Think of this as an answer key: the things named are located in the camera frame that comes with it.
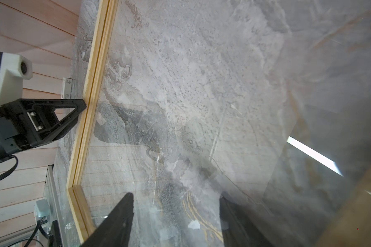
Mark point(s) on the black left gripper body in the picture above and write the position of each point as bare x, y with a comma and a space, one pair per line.
9, 137

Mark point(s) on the light wooden picture frame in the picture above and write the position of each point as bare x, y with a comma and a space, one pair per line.
91, 90

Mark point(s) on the clear glass pane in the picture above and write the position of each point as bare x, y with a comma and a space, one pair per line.
267, 103

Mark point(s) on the wooden backing board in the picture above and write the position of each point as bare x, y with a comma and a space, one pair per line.
351, 226

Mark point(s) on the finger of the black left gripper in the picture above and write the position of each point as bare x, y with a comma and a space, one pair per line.
39, 122

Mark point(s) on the small white tag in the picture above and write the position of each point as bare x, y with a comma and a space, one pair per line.
66, 88

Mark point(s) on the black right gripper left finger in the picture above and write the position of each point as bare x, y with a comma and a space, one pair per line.
115, 230

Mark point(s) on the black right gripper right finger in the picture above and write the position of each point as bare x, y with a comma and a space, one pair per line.
237, 229

